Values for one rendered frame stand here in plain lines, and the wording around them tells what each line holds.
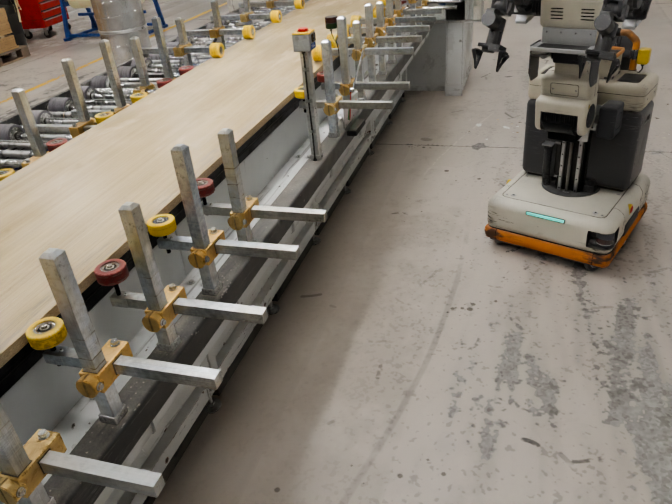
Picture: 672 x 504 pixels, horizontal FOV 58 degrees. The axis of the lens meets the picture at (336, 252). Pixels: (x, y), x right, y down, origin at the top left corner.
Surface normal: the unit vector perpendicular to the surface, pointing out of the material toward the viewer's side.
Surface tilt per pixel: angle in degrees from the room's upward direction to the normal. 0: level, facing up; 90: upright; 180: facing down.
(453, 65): 90
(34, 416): 90
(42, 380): 90
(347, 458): 0
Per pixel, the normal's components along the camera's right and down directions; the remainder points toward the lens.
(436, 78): -0.29, 0.52
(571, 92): -0.59, 0.57
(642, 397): -0.08, -0.85
